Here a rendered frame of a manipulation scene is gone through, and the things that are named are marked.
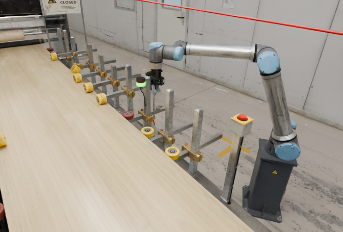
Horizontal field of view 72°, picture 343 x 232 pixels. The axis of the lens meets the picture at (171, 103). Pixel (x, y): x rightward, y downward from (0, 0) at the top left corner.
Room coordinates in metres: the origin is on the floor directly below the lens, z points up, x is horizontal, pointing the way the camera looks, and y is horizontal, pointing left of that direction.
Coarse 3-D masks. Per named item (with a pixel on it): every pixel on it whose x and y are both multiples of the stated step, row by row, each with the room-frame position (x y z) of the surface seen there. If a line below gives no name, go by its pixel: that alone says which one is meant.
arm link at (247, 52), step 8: (184, 48) 1.57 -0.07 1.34; (192, 48) 1.56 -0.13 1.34; (200, 48) 1.55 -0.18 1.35; (208, 48) 1.53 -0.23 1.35; (216, 48) 1.52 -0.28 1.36; (224, 48) 1.51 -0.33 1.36; (232, 48) 1.50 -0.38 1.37; (240, 48) 1.49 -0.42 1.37; (248, 48) 1.48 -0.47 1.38; (256, 48) 1.45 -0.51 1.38; (208, 56) 1.55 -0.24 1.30; (216, 56) 1.53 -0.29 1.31; (224, 56) 1.51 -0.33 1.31; (232, 56) 1.49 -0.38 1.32; (240, 56) 1.48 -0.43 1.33; (248, 56) 1.47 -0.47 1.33; (256, 56) 1.44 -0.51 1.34
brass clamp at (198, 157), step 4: (184, 144) 1.14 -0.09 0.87; (188, 144) 1.15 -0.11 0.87; (184, 148) 1.12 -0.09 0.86; (188, 148) 1.11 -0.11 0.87; (188, 152) 1.09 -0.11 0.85; (192, 152) 1.07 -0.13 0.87; (200, 152) 1.08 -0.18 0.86; (188, 156) 1.09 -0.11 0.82; (192, 156) 1.06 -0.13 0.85; (196, 156) 1.05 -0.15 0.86; (200, 156) 1.05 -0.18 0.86; (192, 160) 1.06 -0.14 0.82; (196, 160) 1.04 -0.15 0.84; (200, 160) 1.06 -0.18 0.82
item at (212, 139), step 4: (212, 136) 1.25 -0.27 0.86; (216, 136) 1.25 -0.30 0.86; (220, 136) 1.27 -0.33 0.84; (204, 140) 1.21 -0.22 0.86; (208, 140) 1.21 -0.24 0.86; (212, 140) 1.22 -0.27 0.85; (216, 140) 1.25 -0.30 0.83; (200, 144) 1.16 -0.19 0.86; (204, 144) 1.17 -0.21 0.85; (208, 144) 1.20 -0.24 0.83; (200, 148) 1.15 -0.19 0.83; (180, 152) 1.08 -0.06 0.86; (184, 152) 1.08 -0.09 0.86; (180, 156) 1.05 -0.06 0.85; (184, 156) 1.07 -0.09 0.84; (176, 160) 1.03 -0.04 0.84
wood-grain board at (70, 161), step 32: (0, 64) 2.32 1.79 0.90; (32, 64) 2.36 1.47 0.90; (0, 96) 1.61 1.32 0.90; (32, 96) 1.63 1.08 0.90; (64, 96) 1.65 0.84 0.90; (0, 128) 1.19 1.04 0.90; (32, 128) 1.20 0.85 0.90; (64, 128) 1.21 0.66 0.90; (96, 128) 1.23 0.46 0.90; (128, 128) 1.24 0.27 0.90; (0, 160) 0.91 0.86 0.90; (32, 160) 0.92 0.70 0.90; (64, 160) 0.93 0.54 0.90; (96, 160) 0.94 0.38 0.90; (128, 160) 0.95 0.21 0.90; (160, 160) 0.96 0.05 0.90; (32, 192) 0.72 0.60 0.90; (64, 192) 0.73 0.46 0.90; (96, 192) 0.73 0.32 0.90; (128, 192) 0.74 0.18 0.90; (160, 192) 0.75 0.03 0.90; (192, 192) 0.75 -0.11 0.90; (32, 224) 0.57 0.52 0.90; (64, 224) 0.58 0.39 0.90; (96, 224) 0.58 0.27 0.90; (128, 224) 0.59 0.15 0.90; (160, 224) 0.59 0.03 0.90; (192, 224) 0.60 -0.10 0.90; (224, 224) 0.60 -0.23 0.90
